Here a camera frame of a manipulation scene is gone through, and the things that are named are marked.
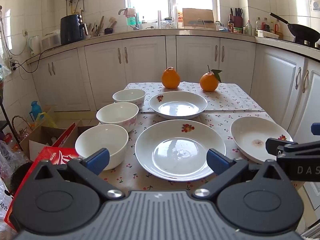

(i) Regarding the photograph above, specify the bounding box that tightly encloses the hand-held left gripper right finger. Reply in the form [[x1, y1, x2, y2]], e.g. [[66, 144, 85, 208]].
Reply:
[[192, 149, 285, 199]]

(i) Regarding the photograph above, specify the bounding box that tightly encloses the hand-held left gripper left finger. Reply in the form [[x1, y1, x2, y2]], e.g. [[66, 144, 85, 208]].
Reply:
[[32, 148, 125, 200]]

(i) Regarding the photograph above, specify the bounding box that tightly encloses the plain white bowl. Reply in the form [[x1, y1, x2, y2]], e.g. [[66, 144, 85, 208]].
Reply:
[[75, 124, 129, 171]]

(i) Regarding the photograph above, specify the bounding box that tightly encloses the stained white plate fruit print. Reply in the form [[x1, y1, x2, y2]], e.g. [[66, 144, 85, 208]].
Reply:
[[230, 116, 293, 165]]

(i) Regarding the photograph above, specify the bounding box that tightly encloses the white bowl pink pattern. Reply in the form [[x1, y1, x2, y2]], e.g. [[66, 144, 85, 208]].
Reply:
[[96, 102, 139, 133], [112, 89, 147, 111]]

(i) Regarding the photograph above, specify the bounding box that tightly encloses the red cardboard box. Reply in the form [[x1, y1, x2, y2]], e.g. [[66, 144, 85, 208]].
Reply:
[[4, 122, 81, 233]]

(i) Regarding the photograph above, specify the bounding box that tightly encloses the cherry print tablecloth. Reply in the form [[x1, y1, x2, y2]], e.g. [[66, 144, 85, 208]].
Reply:
[[99, 81, 305, 192]]

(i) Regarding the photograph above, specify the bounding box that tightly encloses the yellow plastic bag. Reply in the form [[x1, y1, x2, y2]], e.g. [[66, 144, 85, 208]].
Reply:
[[35, 112, 58, 129]]

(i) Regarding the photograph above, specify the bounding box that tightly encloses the brown cardboard box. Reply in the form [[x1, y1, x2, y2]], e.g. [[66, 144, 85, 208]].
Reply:
[[19, 119, 100, 161]]

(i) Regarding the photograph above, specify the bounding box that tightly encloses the wicker basket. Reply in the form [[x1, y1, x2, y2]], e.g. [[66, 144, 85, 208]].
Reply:
[[12, 115, 33, 142]]

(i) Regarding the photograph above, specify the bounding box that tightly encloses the black bucket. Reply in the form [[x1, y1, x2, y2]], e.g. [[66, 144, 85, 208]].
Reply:
[[10, 161, 33, 196]]

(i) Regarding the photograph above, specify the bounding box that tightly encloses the orange with green leaf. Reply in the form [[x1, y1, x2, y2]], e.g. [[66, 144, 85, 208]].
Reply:
[[199, 65, 223, 92]]

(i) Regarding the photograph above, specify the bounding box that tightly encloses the blue plastic bottle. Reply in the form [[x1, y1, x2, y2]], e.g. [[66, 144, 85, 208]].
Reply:
[[30, 101, 42, 122]]

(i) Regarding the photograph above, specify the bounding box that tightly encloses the bumpy orange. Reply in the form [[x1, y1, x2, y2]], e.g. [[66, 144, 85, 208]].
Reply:
[[161, 67, 181, 89]]

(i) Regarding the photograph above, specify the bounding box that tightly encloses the black wok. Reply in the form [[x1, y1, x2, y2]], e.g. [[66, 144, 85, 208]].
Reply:
[[269, 12, 320, 43]]

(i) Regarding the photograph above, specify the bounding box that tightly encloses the white rectangular container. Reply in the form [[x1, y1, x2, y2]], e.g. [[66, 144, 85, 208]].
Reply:
[[257, 30, 280, 39]]

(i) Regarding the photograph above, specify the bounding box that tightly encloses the utensil holder with utensils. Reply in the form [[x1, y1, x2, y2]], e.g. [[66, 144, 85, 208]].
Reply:
[[87, 16, 105, 38]]

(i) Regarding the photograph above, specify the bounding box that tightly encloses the white rice cooker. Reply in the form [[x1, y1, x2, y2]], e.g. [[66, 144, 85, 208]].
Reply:
[[40, 29, 62, 51]]

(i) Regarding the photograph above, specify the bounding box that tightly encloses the dark red knife block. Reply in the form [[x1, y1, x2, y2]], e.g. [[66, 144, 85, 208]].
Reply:
[[230, 7, 244, 28]]

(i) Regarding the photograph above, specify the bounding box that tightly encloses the white electric kettle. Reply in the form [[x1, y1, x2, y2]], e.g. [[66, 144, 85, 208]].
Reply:
[[29, 35, 41, 55]]

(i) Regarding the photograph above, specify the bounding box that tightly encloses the black air fryer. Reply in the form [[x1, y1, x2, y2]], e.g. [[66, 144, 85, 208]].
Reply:
[[60, 14, 86, 46]]

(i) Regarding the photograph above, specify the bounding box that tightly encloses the glass jar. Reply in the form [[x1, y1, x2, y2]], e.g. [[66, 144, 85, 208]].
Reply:
[[160, 17, 175, 29]]

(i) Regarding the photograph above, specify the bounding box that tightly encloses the wooden cutting board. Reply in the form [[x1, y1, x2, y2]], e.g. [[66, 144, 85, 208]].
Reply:
[[182, 8, 216, 28]]

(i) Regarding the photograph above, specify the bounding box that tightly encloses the silver faucet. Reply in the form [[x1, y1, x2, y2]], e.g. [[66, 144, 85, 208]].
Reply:
[[118, 8, 140, 30]]

